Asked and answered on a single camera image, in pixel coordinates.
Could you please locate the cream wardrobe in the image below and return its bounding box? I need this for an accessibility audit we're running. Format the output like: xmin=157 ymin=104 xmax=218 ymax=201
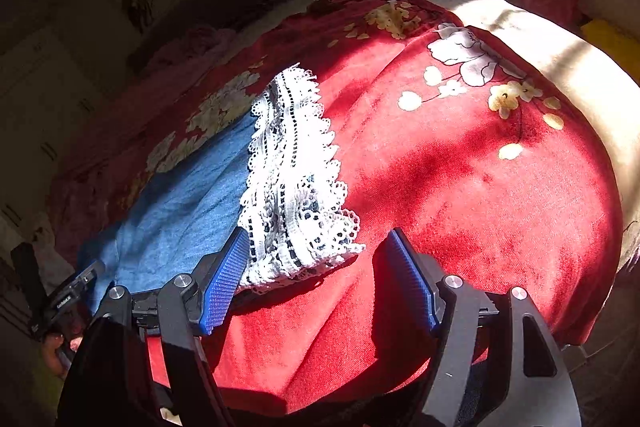
xmin=1 ymin=1 xmax=137 ymax=243

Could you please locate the beige bed sheet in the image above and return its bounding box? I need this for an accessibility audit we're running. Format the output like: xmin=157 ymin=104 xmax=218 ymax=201
xmin=234 ymin=0 xmax=640 ymax=273

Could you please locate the operator left hand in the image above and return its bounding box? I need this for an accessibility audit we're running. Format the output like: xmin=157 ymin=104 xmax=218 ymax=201
xmin=41 ymin=333 xmax=82 ymax=379

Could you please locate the red floral blanket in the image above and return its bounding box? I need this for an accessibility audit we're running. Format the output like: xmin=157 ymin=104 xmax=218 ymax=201
xmin=49 ymin=0 xmax=623 ymax=424

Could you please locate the blue denim pants lace hem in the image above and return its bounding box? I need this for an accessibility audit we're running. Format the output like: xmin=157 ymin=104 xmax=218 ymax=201
xmin=79 ymin=65 xmax=364 ymax=310

